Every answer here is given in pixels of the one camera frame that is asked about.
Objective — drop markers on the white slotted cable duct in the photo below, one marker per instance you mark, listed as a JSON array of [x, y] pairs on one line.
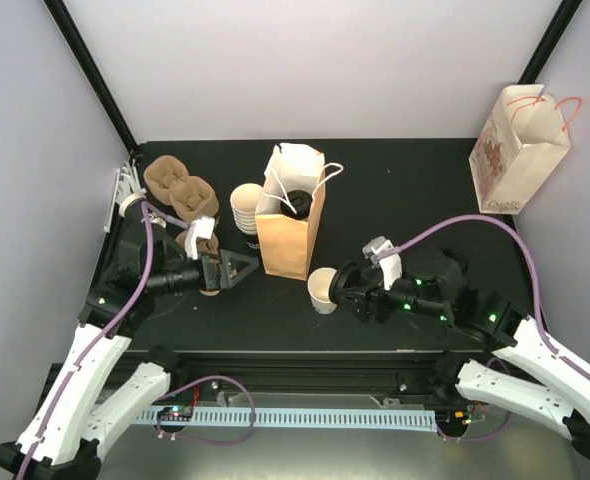
[[307, 418]]

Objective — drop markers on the black plastic cup lid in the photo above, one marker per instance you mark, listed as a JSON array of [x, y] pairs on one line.
[[347, 275]]

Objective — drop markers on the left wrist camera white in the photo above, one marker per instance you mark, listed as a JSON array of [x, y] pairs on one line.
[[201, 228]]

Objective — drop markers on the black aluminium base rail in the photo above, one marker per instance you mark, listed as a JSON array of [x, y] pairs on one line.
[[377, 373]]

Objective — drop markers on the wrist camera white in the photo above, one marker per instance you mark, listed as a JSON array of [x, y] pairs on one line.
[[380, 251], [201, 228]]

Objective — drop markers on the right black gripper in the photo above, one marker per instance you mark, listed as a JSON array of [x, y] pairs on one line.
[[365, 299]]

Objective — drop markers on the brown paper bag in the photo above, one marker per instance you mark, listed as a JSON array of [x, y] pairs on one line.
[[286, 244]]

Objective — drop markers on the right controller board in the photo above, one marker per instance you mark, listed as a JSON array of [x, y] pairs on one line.
[[460, 417]]

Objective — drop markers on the cup holding white stirrers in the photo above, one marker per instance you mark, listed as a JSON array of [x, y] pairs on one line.
[[130, 207]]

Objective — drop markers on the rear pulp cup carrier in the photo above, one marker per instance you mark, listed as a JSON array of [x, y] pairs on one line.
[[161, 174]]

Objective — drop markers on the controller board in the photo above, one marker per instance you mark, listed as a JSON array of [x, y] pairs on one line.
[[179, 413], [460, 417]]

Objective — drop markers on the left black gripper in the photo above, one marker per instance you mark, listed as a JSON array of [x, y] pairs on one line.
[[223, 279]]

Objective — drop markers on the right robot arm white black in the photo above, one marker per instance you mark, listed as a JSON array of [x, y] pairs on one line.
[[431, 283]]

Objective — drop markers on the spare black cup lids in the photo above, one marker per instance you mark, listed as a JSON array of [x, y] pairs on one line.
[[458, 257]]

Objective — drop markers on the white printed paper bag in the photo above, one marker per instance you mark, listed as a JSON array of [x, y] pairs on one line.
[[523, 140]]

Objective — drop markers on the black frame post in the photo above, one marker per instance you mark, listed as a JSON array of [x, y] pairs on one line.
[[553, 33], [75, 41]]

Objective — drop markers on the right black frame post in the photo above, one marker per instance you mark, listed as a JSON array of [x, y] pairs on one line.
[[553, 33]]

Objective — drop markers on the left black frame post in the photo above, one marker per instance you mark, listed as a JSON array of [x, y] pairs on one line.
[[75, 41]]

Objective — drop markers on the left controller board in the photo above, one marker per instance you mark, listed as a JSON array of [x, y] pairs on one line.
[[179, 413]]

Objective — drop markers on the pulp cup carrier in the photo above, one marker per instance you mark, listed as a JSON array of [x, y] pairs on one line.
[[192, 197], [161, 174], [209, 246]]

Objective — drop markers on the bundle of white stirrers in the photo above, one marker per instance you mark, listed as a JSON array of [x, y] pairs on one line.
[[127, 190]]

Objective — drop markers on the stack of paper cups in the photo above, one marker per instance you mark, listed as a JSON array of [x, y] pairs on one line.
[[244, 200]]

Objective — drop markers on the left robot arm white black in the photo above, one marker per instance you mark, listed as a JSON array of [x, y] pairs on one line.
[[71, 433]]

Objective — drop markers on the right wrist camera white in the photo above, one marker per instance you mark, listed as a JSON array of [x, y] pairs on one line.
[[380, 251]]

